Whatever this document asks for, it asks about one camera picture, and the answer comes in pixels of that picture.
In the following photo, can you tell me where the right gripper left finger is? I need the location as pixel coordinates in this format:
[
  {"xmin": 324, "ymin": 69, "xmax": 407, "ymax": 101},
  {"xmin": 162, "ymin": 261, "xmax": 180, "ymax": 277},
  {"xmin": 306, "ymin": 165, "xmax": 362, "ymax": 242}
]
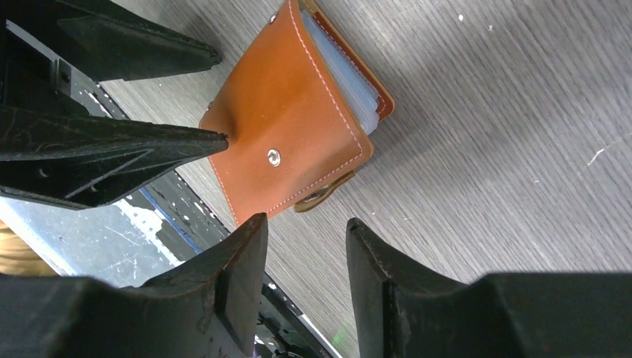
[{"xmin": 1, "ymin": 213, "xmax": 268, "ymax": 357}]

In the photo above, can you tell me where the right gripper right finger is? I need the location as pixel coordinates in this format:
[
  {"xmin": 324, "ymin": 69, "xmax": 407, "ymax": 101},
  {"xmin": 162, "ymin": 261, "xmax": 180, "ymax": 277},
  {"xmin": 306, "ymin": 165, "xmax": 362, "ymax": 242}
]
[{"xmin": 346, "ymin": 218, "xmax": 631, "ymax": 357}]

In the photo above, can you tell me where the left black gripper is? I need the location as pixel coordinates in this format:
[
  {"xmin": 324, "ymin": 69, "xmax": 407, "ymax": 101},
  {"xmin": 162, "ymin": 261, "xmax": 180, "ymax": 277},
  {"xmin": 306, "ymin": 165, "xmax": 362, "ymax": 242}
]
[{"xmin": 1, "ymin": 1, "xmax": 228, "ymax": 210}]

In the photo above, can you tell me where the brown leather card holder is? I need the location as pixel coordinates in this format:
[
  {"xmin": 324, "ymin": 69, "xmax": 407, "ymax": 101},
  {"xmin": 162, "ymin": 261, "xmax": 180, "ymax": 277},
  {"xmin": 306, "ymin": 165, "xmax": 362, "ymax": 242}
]
[{"xmin": 200, "ymin": 1, "xmax": 394, "ymax": 224}]

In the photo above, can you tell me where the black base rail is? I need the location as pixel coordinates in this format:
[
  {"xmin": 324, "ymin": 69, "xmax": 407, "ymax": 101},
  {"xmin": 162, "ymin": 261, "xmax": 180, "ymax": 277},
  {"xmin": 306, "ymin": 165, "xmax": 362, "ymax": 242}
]
[{"xmin": 83, "ymin": 81, "xmax": 341, "ymax": 358}]

